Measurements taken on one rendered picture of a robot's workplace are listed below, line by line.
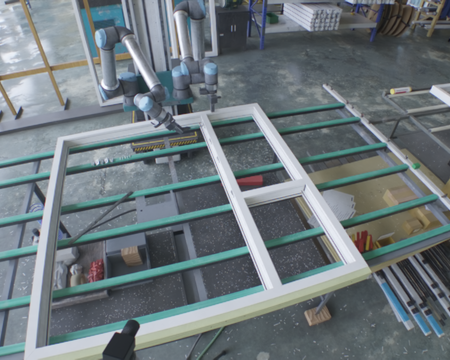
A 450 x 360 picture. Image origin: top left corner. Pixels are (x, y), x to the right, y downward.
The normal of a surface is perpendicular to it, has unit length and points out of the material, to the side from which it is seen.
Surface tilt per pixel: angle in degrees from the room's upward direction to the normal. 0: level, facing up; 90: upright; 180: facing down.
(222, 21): 90
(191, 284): 0
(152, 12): 90
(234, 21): 90
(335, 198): 0
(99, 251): 0
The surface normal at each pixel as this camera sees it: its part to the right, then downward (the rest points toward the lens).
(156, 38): 0.22, 0.70
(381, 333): 0.00, -0.70
